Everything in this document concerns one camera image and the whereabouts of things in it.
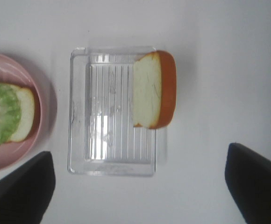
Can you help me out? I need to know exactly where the clear right plastic tray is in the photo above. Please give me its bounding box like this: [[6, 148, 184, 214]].
[[67, 46, 167, 176]]

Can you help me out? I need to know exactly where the bread slice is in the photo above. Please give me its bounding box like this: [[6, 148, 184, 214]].
[[132, 50, 177, 129], [8, 84, 36, 142]]

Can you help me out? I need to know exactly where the pink round plate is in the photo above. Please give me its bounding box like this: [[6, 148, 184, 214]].
[[0, 52, 57, 173]]

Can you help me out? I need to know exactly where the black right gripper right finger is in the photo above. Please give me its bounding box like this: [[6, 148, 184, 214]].
[[225, 143, 271, 224]]

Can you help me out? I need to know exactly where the green lettuce leaf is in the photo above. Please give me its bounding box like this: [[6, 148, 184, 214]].
[[0, 83, 21, 145]]

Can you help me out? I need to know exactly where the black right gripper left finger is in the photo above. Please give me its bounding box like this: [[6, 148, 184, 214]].
[[0, 151, 56, 224]]

